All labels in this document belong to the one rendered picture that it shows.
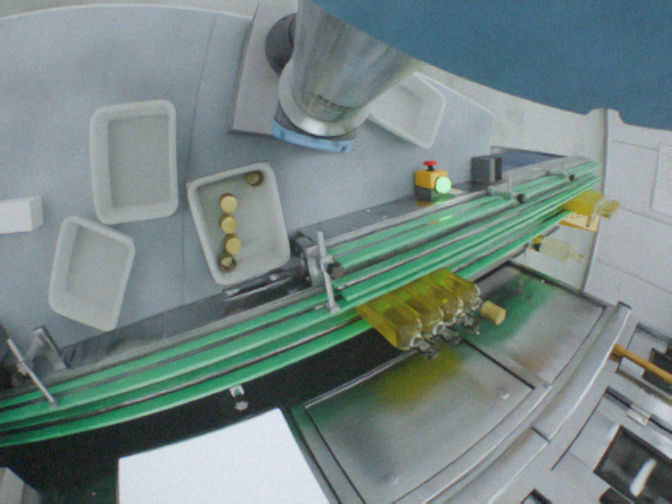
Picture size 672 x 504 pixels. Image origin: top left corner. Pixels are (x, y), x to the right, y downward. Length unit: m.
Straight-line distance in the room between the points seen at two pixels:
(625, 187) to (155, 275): 6.38
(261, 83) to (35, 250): 0.62
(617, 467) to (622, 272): 6.15
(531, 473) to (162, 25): 1.11
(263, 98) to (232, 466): 0.69
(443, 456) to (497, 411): 0.15
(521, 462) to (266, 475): 0.45
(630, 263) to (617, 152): 2.07
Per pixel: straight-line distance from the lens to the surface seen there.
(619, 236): 6.54
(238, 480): 0.60
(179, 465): 0.67
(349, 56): 0.15
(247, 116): 0.57
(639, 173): 6.23
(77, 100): 0.73
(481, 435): 0.60
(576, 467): 0.68
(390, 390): 0.65
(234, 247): 0.64
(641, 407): 0.83
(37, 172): 0.76
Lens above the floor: 1.41
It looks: 57 degrees down
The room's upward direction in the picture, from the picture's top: 125 degrees clockwise
